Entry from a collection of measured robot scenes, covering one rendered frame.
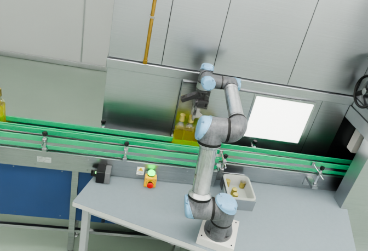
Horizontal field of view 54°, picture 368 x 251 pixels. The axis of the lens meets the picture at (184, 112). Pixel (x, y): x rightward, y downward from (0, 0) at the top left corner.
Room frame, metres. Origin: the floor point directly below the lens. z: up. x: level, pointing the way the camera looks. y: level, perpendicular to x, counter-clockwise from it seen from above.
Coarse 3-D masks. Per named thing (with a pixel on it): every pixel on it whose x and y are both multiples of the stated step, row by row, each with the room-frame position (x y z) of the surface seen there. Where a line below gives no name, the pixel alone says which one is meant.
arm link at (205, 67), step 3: (204, 63) 1.95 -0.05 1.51; (207, 63) 1.96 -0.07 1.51; (201, 66) 1.93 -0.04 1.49; (204, 66) 1.91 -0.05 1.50; (207, 66) 1.90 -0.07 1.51; (210, 66) 1.91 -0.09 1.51; (213, 66) 1.93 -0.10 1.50; (201, 69) 1.92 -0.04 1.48; (204, 69) 1.90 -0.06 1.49; (207, 69) 1.90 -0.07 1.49; (210, 69) 1.90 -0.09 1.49; (213, 69) 1.92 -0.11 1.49; (201, 72) 1.90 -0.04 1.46; (198, 78) 1.92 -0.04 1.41; (198, 81) 1.92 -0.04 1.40
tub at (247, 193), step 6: (228, 174) 1.87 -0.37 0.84; (234, 180) 1.87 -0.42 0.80; (240, 180) 1.88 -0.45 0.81; (246, 180) 1.87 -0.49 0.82; (234, 186) 1.85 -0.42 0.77; (246, 186) 1.84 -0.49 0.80; (228, 192) 1.69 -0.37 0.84; (240, 192) 1.81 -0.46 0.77; (246, 192) 1.81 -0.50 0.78; (252, 192) 1.74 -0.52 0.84; (234, 198) 1.66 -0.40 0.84; (240, 198) 1.66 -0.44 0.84; (246, 198) 1.67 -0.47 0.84; (252, 198) 1.71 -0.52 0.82
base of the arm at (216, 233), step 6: (210, 222) 1.38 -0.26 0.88; (204, 228) 1.39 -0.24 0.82; (210, 228) 1.37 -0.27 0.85; (216, 228) 1.35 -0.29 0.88; (222, 228) 1.35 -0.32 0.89; (228, 228) 1.36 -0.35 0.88; (210, 234) 1.35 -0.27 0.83; (216, 234) 1.34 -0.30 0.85; (222, 234) 1.34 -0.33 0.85; (228, 234) 1.36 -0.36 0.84; (216, 240) 1.33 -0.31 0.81; (222, 240) 1.34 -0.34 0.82
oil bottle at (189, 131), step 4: (188, 128) 1.91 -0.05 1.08; (192, 128) 1.92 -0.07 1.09; (184, 132) 1.91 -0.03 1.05; (188, 132) 1.91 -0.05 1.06; (192, 132) 1.91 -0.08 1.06; (184, 136) 1.90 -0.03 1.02; (188, 136) 1.91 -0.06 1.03; (184, 140) 1.90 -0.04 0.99; (188, 140) 1.91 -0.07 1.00; (184, 144) 1.90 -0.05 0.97; (188, 144) 1.91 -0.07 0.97
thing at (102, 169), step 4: (100, 164) 1.69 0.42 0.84; (100, 168) 1.65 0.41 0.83; (104, 168) 1.66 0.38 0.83; (108, 168) 1.67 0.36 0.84; (96, 172) 1.61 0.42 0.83; (100, 172) 1.62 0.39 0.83; (104, 172) 1.63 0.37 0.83; (108, 172) 1.64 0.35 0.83; (96, 176) 1.61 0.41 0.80; (100, 176) 1.62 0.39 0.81; (104, 176) 1.62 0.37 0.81; (108, 176) 1.63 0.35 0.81; (96, 180) 1.61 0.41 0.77; (100, 180) 1.62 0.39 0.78; (104, 180) 1.62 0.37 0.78; (108, 180) 1.63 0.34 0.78
